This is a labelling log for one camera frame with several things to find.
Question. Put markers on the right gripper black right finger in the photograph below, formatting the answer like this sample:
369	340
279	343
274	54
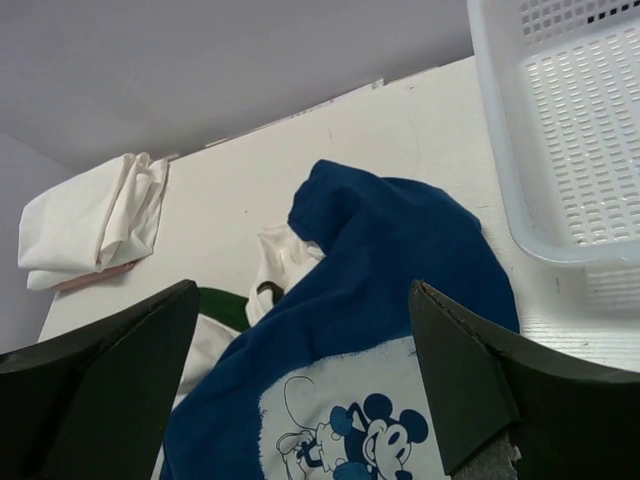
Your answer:
506	407

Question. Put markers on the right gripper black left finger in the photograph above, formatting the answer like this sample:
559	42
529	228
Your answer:
94	403

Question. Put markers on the white t-shirt green trim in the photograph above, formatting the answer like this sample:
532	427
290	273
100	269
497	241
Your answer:
284	260

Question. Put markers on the blue Mickey Mouse t-shirt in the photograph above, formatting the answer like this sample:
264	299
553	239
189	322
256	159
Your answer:
328	385

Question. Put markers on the folded white t-shirt stack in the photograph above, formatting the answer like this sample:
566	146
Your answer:
101	219

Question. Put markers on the folded pink t-shirt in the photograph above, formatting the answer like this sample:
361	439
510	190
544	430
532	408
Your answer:
85	280

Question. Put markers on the white plastic laundry basket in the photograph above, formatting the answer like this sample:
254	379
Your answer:
560	86

